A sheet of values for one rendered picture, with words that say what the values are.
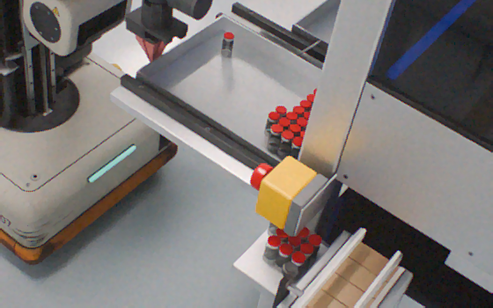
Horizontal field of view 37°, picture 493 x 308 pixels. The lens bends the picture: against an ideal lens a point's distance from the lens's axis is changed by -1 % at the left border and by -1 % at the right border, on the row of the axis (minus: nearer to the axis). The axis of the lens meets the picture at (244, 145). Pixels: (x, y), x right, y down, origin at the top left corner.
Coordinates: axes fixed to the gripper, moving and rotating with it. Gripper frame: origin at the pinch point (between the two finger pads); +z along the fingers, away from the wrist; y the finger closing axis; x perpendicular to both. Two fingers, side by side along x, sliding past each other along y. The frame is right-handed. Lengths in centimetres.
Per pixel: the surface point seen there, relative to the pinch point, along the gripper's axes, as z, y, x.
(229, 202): 90, -8, 50
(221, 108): 2.1, 16.3, 0.2
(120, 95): 2.1, 0.8, -10.1
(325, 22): 1.9, 15.3, 38.2
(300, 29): -1.1, 14.9, 28.0
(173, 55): 0.5, 1.3, 4.1
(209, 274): 90, 5, 25
